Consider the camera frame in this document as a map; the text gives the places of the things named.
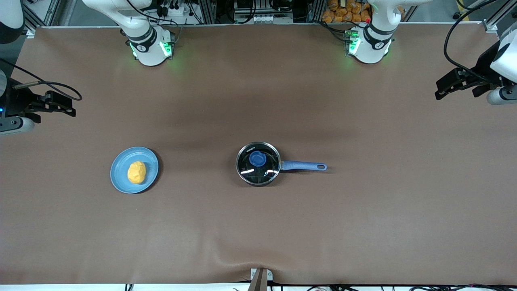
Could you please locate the yellow potato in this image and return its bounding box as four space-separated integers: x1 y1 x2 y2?
127 161 147 185

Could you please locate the glass lid with blue knob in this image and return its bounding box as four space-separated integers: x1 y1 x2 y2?
236 142 281 186

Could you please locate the blue plate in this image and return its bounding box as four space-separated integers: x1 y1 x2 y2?
110 146 160 194

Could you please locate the orange snack bag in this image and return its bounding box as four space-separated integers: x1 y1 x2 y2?
322 0 372 23

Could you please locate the power strip with black plugs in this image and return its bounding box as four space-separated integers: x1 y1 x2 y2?
156 0 190 25

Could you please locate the white power strip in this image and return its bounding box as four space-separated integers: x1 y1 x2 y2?
233 14 275 24

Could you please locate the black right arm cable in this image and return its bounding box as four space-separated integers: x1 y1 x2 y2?
0 58 83 101

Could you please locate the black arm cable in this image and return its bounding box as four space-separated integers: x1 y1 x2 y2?
443 0 501 84
0 58 83 101

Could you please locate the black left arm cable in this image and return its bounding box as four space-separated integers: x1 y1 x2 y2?
443 0 501 84

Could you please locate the black pot with blue handle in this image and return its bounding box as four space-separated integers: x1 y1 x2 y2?
235 141 328 187

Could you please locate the metal table edge bracket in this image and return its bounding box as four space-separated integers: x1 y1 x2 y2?
250 268 273 291

